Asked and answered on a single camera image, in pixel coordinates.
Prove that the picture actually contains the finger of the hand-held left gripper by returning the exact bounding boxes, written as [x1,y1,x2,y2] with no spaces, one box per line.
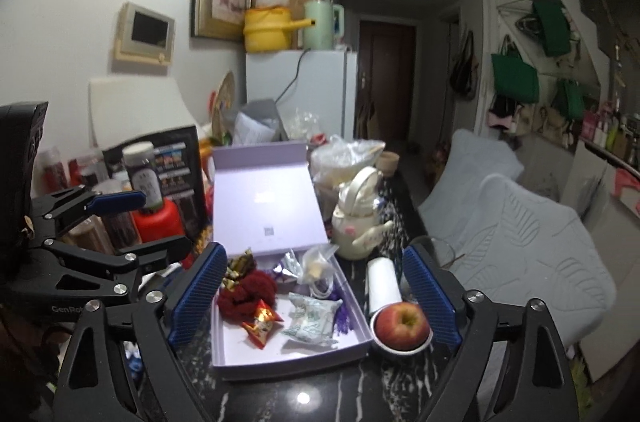
[30,185,147,231]
[42,235,194,299]

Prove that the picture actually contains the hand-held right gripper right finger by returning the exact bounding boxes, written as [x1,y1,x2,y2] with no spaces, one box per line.
[402,243,581,422]

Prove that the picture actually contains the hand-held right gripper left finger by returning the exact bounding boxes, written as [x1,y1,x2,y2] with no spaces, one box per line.
[52,241,229,422]

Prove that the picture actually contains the red fluffy scrunchie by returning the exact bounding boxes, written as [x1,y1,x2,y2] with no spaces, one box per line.
[216,269,279,321]

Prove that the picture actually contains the gold brown snack packet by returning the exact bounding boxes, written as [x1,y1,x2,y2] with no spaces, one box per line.
[220,247,259,291]

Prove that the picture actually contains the red snack packet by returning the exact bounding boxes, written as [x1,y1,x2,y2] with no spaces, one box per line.
[242,299,284,348]

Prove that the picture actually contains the purple tassel charm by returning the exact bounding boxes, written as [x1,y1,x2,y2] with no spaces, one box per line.
[332,297,354,336]

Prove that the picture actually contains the silver purple snack packet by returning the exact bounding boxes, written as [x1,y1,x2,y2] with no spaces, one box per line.
[272,252,306,286]

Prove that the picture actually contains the white cable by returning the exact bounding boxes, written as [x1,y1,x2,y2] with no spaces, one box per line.
[300,245,341,298]

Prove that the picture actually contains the white green snack packet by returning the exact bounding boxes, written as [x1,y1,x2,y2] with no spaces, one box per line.
[281,292,345,348]

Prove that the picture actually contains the purple gift box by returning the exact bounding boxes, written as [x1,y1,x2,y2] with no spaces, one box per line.
[210,141,374,382]

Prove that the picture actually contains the red plastic container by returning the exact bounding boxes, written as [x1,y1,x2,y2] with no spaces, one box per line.
[132,198,186,246]

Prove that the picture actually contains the dark juice bottle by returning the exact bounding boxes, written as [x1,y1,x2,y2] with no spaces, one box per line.
[122,141,164,213]

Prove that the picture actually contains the glass jar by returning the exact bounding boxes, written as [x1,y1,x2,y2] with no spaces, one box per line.
[37,147,69,193]

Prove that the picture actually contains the red apple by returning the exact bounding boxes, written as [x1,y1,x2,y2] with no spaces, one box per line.
[375,302,431,351]

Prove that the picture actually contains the white rolled towel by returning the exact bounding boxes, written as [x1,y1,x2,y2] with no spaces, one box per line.
[366,258,403,318]

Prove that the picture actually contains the small round bowl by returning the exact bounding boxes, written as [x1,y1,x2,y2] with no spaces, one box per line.
[371,327,435,357]

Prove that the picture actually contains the black snack pouch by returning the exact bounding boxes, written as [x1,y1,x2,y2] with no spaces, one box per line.
[102,125,209,248]

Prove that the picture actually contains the cream bottle with plush charm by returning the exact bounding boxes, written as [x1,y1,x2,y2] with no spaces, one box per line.
[331,166,395,261]

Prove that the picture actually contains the paper cup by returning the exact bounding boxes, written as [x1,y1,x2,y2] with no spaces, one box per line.
[376,152,400,176]

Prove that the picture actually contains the woven rattan fan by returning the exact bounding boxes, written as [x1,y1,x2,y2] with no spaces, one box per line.
[215,71,237,138]

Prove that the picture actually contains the clear plastic food bag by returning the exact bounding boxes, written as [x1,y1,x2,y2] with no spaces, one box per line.
[310,135,387,191]

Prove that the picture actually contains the white cabinet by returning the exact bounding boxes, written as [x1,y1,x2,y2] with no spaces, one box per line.
[560,137,640,383]

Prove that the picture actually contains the crinkled clear bag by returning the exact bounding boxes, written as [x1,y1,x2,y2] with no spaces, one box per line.
[290,109,321,141]

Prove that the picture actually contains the pink cloth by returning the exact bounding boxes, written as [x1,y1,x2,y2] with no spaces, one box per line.
[614,167,640,218]

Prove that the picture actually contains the brown door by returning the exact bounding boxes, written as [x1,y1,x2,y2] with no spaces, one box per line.
[357,20,417,143]

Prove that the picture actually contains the yellow pot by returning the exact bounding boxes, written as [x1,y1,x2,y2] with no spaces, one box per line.
[243,6,316,54]

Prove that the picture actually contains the dark hanging handbag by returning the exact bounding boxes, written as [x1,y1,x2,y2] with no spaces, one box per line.
[450,30,480,101]

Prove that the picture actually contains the white fridge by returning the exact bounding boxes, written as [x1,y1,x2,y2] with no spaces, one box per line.
[245,50,359,143]

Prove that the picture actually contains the wide green tote bag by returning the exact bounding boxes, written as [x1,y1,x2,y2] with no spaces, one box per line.
[491,35,541,104]

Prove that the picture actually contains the row of bottles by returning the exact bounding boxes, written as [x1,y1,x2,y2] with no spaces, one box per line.
[580,100,640,169]

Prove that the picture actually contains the small green tote bag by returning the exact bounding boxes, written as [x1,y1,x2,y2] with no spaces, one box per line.
[557,78,586,121]

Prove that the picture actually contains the green electric kettle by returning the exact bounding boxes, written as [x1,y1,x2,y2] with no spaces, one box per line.
[303,0,346,51]

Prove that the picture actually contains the tall green tote bag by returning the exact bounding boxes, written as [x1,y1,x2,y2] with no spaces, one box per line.
[531,0,572,58]

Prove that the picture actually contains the wall intercom panel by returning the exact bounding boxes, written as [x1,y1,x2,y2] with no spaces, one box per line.
[111,1,176,66]

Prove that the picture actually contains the black power cable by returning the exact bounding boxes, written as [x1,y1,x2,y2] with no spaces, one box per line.
[272,50,309,113]

